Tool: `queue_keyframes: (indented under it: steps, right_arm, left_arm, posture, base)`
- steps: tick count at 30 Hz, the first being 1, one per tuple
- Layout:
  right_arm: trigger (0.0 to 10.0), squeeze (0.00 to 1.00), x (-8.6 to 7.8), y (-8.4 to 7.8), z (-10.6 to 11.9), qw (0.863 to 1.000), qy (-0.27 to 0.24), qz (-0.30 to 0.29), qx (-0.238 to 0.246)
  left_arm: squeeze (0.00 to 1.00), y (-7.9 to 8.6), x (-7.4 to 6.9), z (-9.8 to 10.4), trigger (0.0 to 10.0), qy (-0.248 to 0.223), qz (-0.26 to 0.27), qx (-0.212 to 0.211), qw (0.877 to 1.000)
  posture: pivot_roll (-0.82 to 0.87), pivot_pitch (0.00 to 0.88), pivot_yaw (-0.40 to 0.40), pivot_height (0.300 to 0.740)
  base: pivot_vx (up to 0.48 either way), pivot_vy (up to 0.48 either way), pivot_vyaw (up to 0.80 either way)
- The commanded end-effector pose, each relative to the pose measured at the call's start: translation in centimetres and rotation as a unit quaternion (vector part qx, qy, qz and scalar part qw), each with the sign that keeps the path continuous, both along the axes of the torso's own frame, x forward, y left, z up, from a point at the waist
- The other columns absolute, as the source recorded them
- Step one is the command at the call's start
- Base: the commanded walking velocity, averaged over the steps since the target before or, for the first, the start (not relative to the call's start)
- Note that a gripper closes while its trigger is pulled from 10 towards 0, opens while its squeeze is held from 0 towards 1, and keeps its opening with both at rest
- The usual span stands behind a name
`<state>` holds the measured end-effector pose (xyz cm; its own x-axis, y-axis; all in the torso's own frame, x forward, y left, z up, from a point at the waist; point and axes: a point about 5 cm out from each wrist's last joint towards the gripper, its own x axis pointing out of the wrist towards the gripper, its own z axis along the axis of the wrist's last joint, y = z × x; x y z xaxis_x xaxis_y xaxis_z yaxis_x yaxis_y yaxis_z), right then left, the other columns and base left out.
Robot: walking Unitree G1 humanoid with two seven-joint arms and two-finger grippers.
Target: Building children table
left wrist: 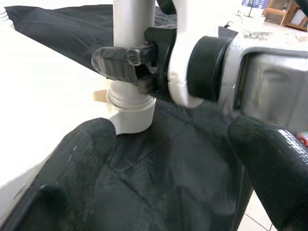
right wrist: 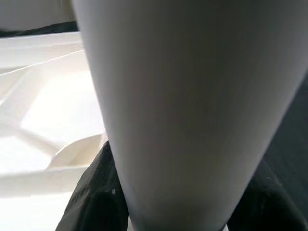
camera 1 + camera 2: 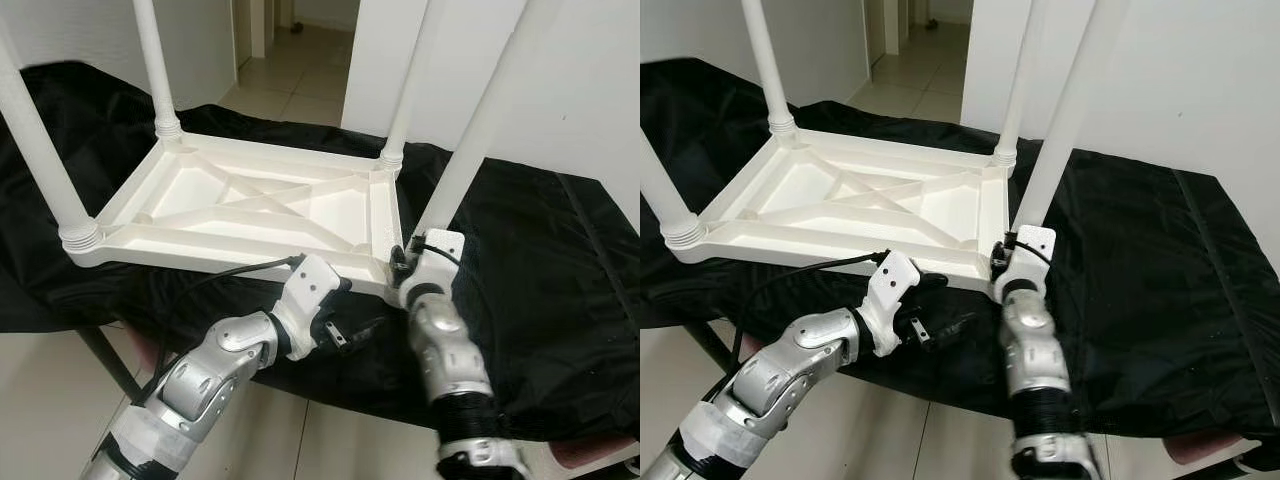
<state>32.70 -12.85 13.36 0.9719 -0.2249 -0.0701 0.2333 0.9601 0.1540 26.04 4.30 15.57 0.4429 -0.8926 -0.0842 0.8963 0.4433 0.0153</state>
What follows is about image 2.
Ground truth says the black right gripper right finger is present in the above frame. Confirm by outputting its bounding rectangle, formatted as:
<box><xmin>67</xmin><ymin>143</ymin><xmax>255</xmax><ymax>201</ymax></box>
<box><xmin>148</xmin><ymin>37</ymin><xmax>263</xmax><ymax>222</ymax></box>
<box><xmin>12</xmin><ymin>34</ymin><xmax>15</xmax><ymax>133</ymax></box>
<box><xmin>227</xmin><ymin>156</ymin><xmax>308</xmax><ymax>231</ymax></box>

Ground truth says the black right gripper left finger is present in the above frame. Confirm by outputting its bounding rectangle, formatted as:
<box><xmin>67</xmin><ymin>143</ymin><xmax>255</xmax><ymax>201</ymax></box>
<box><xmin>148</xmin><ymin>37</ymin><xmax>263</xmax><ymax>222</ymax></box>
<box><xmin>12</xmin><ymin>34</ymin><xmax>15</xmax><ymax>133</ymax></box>
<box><xmin>55</xmin><ymin>141</ymin><xmax>132</xmax><ymax>231</ymax></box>

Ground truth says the white plastic tabletop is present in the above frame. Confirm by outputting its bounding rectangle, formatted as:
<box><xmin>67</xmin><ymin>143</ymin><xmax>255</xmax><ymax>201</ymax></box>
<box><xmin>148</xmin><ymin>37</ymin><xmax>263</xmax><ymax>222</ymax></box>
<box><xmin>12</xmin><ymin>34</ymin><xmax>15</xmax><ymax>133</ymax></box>
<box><xmin>0</xmin><ymin>30</ymin><xmax>109</xmax><ymax>199</ymax></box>

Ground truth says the white plastic table leg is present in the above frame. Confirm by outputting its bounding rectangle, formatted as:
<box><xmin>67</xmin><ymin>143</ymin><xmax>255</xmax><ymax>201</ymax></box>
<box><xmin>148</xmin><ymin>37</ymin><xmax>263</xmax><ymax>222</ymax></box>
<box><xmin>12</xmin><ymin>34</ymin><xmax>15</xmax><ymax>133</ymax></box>
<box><xmin>71</xmin><ymin>0</ymin><xmax>308</xmax><ymax>231</ymax></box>

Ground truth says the black cloth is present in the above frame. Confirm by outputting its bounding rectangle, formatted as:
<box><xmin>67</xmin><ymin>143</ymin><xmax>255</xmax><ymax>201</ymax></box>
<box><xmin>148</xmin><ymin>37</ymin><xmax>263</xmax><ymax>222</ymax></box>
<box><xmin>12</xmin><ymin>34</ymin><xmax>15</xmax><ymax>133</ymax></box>
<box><xmin>0</xmin><ymin>21</ymin><xmax>308</xmax><ymax>217</ymax></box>

